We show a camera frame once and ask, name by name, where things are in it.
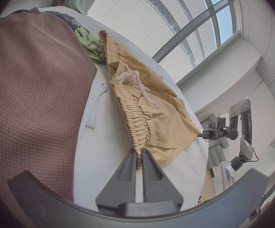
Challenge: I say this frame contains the green garment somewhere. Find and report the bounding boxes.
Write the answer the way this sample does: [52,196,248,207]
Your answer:
[74,27,107,65]

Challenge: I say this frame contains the window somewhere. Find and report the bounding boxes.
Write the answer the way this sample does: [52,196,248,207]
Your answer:
[85,0,243,86]

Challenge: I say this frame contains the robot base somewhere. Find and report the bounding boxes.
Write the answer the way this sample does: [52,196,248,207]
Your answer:
[207,143,239,194]

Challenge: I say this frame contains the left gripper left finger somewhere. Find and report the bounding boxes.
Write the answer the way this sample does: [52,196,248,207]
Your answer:
[95,148,138,215]

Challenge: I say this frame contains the bed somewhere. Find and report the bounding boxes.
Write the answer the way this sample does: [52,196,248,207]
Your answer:
[0,0,211,210]

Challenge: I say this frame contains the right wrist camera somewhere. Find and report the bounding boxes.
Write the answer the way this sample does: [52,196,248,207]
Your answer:
[207,114,226,130]

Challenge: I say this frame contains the yellow shorts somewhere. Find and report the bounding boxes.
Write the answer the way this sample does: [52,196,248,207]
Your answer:
[98,29,202,170]

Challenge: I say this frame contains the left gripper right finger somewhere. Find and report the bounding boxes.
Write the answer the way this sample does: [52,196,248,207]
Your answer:
[141,149,184,214]

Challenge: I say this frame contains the brown garment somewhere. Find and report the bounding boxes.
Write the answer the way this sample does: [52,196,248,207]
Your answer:
[0,7,98,223]

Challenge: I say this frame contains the grey garment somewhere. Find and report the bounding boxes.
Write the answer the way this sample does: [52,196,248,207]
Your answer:
[44,11,86,32]

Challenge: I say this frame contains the pale blue garment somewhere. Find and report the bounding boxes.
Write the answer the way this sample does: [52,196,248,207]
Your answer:
[85,78,108,129]

